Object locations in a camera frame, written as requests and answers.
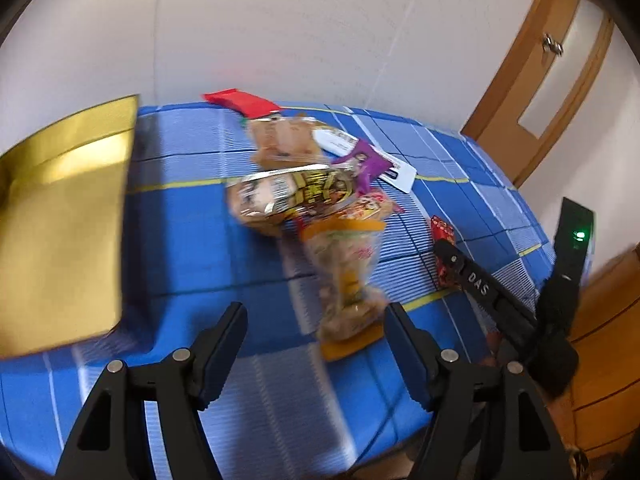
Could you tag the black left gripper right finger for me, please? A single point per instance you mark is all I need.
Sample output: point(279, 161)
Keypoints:
point(490, 409)

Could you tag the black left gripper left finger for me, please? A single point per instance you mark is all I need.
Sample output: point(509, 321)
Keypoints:
point(109, 439)

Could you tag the small red gold packet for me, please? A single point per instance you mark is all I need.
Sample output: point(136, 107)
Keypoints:
point(447, 256)

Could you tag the orange nut snack bag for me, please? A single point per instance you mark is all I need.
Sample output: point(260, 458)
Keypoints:
point(345, 252)

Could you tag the purple candy packet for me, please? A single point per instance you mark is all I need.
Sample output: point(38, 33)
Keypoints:
point(366, 164)

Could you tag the dark gold snack packet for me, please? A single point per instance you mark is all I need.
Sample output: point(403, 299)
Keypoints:
point(266, 200)

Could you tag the white navy snack packet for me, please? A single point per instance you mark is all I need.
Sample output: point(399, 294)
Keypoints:
point(339, 143)

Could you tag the brown cake packet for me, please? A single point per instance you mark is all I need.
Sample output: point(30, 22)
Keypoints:
point(285, 142)

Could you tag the red snack packet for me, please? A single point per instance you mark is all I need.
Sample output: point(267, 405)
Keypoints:
point(247, 104)

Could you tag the red rice cracker roll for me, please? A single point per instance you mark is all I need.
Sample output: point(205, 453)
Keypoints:
point(375, 205)

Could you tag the wooden chair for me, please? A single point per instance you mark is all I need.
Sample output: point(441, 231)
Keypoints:
point(599, 413)

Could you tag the blue plaid tablecloth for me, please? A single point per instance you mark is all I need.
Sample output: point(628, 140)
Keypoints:
point(285, 412)

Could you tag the gold tin box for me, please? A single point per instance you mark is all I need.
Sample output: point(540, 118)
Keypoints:
point(62, 209)

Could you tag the wooden door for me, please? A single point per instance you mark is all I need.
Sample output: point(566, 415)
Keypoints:
point(535, 95)

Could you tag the metal door handle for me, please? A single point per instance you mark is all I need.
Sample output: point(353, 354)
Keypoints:
point(550, 45)

